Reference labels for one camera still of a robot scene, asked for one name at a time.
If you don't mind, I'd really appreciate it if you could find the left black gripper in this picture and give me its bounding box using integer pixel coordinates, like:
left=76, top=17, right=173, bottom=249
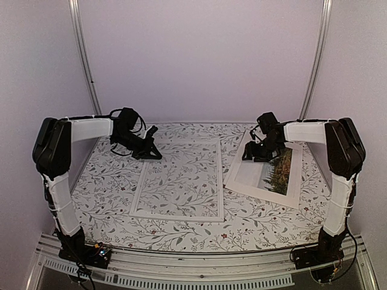
left=112, top=130, right=162, bottom=160

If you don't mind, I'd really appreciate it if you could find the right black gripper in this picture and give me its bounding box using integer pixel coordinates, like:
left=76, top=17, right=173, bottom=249
left=242, top=137, right=282, bottom=163

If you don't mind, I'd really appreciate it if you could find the landscape photo print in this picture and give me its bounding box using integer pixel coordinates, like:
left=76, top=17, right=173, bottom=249
left=263, top=148, right=292, bottom=196

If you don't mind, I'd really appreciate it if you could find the white mat board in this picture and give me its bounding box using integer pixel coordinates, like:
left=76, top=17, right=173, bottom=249
left=224, top=130, right=303, bottom=209

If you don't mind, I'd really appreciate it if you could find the white picture frame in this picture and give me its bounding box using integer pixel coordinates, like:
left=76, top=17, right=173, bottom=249
left=130, top=139, right=224, bottom=222

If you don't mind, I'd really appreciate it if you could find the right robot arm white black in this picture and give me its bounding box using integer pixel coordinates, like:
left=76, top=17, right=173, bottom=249
left=242, top=112, right=366, bottom=263

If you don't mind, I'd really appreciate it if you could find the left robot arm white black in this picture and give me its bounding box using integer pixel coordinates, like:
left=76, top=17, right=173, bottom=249
left=32, top=108, right=162, bottom=262

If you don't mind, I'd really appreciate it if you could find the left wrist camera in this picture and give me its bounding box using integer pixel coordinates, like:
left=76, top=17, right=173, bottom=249
left=144, top=126, right=158, bottom=139

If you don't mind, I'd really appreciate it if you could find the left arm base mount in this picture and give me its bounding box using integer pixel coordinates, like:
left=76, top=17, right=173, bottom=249
left=59, top=239, right=112, bottom=269

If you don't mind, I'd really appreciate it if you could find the front aluminium rail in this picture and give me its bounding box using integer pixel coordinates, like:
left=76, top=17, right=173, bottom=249
left=27, top=234, right=379, bottom=289

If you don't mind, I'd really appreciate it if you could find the right black cable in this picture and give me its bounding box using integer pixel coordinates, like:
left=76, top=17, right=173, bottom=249
left=291, top=226, right=355, bottom=280

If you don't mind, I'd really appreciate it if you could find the black cable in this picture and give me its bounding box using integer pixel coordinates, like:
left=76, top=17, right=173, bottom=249
left=62, top=232, right=96, bottom=290
left=291, top=226, right=355, bottom=280

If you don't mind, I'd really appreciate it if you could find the left black cable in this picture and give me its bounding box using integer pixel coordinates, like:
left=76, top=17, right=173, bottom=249
left=62, top=232, right=96, bottom=290

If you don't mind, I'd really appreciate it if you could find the right aluminium corner post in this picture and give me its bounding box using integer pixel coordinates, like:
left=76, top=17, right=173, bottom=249
left=299, top=0, right=333, bottom=120

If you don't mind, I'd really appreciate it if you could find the aluminium corner post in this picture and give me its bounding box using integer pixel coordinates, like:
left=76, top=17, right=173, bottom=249
left=299, top=0, right=333, bottom=120
left=68, top=0, right=102, bottom=115

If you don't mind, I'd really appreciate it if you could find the left aluminium corner post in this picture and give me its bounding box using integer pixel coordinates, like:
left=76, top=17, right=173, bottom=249
left=68, top=0, right=102, bottom=115

